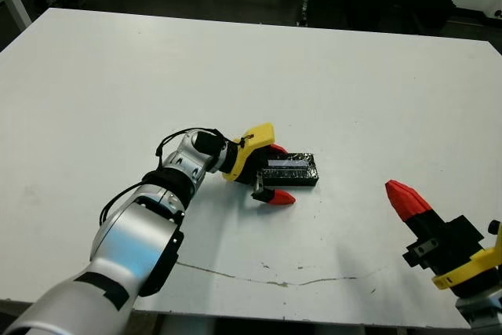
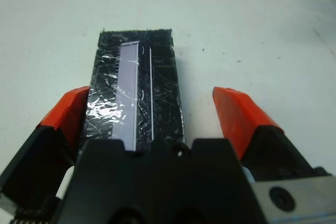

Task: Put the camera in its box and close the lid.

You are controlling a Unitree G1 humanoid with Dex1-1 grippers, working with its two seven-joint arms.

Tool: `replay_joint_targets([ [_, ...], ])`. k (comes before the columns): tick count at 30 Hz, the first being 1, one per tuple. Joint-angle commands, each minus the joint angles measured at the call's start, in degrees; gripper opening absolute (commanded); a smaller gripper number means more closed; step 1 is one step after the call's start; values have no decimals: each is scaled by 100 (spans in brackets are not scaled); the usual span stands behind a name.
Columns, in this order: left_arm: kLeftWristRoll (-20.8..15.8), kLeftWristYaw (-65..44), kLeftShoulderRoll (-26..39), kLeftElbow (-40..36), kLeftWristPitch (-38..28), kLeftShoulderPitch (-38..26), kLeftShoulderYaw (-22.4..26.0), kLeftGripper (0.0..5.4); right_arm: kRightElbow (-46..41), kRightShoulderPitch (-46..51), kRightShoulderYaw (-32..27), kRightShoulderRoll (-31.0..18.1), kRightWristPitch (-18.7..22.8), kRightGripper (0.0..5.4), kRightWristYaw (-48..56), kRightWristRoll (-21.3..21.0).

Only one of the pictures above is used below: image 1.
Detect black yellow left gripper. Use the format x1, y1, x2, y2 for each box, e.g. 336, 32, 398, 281
221, 122, 297, 206

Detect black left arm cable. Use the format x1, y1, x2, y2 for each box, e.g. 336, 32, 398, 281
99, 126, 221, 227

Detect black spiky bundle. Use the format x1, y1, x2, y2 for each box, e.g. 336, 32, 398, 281
410, 0, 458, 30

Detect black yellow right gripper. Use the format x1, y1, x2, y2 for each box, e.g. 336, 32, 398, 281
385, 180, 502, 299

